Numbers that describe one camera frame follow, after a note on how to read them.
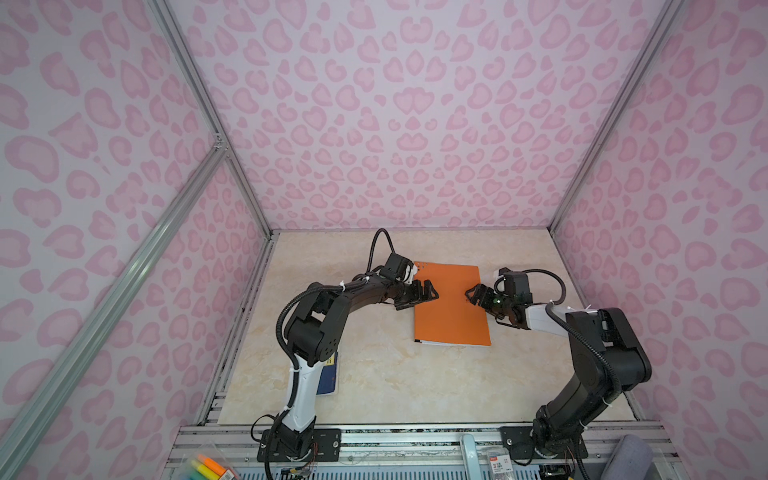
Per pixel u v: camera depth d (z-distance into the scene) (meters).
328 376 0.82
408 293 0.86
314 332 0.55
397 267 0.81
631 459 0.69
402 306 0.93
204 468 0.70
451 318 0.95
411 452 0.72
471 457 0.68
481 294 0.88
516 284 0.77
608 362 0.45
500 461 0.69
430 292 0.89
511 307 0.75
